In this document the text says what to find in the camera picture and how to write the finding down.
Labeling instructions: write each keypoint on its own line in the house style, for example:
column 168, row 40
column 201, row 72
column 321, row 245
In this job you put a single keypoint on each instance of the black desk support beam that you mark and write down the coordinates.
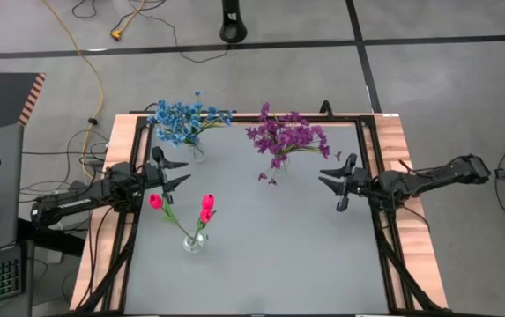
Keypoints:
column 67, row 246

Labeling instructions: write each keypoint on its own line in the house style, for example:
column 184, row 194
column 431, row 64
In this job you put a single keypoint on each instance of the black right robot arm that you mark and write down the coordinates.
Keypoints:
column 432, row 176

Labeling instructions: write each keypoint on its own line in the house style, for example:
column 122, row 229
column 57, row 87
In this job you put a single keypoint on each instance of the black aluminium table frame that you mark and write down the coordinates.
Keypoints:
column 344, row 118

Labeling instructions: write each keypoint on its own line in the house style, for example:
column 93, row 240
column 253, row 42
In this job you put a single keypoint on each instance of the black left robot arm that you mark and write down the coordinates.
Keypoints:
column 71, row 203

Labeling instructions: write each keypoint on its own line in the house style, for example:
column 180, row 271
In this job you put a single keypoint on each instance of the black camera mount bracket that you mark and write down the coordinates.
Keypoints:
column 325, row 109

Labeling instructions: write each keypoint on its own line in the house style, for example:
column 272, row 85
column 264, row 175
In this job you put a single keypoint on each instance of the blue artificial flower bunch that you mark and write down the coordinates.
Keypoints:
column 186, row 127
column 214, row 115
column 164, row 116

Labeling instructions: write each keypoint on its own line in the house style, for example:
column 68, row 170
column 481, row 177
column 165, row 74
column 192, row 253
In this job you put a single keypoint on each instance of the black mat orange striped edge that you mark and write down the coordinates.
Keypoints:
column 1, row 99

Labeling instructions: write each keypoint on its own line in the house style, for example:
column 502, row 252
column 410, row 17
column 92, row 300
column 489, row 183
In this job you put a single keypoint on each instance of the red artificial tulip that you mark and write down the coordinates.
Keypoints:
column 208, row 201
column 205, row 216
column 156, row 201

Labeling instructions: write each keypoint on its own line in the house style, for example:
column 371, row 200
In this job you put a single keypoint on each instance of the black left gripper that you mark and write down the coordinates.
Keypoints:
column 153, row 178

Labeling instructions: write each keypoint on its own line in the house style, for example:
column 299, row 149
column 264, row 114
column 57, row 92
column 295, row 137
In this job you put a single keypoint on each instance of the purple artificial flower bunch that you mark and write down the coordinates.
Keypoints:
column 285, row 145
column 263, row 132
column 309, row 132

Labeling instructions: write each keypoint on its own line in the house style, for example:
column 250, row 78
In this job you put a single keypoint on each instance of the black round stand base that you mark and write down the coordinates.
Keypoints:
column 233, row 31

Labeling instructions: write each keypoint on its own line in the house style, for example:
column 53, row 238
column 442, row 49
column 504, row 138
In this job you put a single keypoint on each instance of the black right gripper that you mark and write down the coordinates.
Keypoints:
column 362, row 182

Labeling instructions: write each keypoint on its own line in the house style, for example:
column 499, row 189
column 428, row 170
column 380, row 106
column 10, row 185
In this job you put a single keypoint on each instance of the grey table mat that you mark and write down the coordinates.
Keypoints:
column 168, row 286

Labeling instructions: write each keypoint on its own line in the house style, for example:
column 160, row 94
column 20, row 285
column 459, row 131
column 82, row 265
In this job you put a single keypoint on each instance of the clear glass vase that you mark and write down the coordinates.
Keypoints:
column 282, row 166
column 194, row 243
column 198, row 152

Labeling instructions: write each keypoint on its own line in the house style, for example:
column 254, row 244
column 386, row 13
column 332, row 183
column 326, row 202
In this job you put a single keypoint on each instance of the grey side desk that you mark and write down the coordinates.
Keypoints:
column 1, row 189

